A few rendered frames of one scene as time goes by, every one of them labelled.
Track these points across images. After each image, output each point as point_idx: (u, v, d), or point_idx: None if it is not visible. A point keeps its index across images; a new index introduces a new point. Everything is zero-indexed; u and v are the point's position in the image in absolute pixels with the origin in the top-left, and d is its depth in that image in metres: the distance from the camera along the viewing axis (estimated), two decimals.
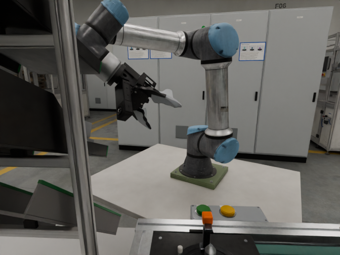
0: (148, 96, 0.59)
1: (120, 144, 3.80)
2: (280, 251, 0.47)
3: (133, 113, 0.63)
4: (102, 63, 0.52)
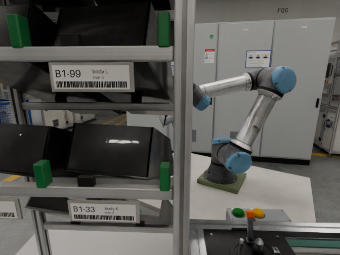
0: None
1: None
2: (304, 244, 0.62)
3: None
4: None
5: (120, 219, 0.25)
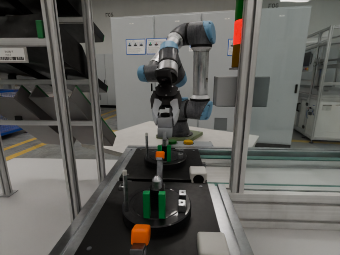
0: (173, 97, 0.68)
1: None
2: (215, 157, 0.76)
3: (153, 100, 0.66)
4: (174, 61, 0.73)
5: (15, 59, 0.39)
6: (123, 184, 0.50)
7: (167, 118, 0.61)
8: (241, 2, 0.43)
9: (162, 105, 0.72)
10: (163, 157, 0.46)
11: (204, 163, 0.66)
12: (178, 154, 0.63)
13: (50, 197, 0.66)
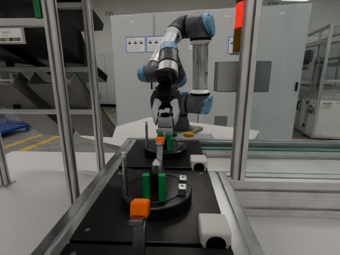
0: (173, 97, 0.68)
1: None
2: (215, 148, 0.75)
3: (153, 100, 0.66)
4: (174, 62, 0.73)
5: (12, 40, 0.39)
6: (122, 172, 0.50)
7: (167, 118, 0.61)
8: None
9: (162, 105, 0.72)
10: (163, 142, 0.46)
11: (204, 153, 0.65)
12: (178, 143, 0.62)
13: (49, 187, 0.65)
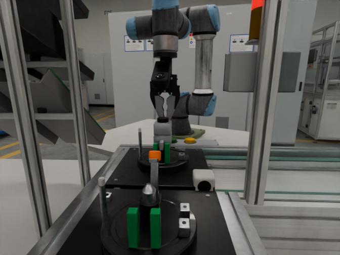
0: (173, 91, 0.61)
1: None
2: (222, 157, 0.65)
3: (153, 99, 0.61)
4: (173, 37, 0.56)
5: None
6: (107, 194, 0.39)
7: (165, 124, 0.50)
8: None
9: None
10: (159, 159, 0.35)
11: (210, 165, 0.55)
12: (179, 155, 0.52)
13: (24, 207, 0.54)
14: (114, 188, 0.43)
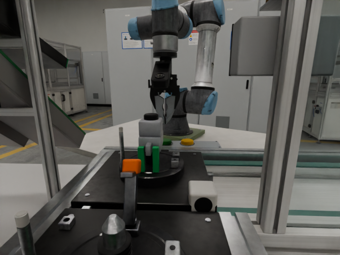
0: (173, 91, 0.61)
1: None
2: (225, 163, 0.54)
3: (153, 99, 0.61)
4: (172, 37, 0.56)
5: None
6: (68, 218, 0.28)
7: (154, 122, 0.39)
8: None
9: None
10: (137, 171, 0.24)
11: (210, 173, 0.44)
12: (171, 161, 0.41)
13: None
14: (82, 208, 0.32)
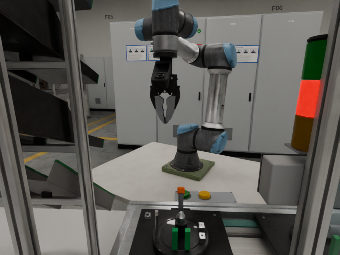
0: (173, 91, 0.61)
1: (119, 143, 3.91)
2: (242, 224, 0.59)
3: (153, 99, 0.61)
4: (173, 37, 0.56)
5: None
6: (147, 214, 0.59)
7: None
8: (321, 54, 0.26)
9: None
10: (184, 193, 0.55)
11: None
12: None
13: None
14: None
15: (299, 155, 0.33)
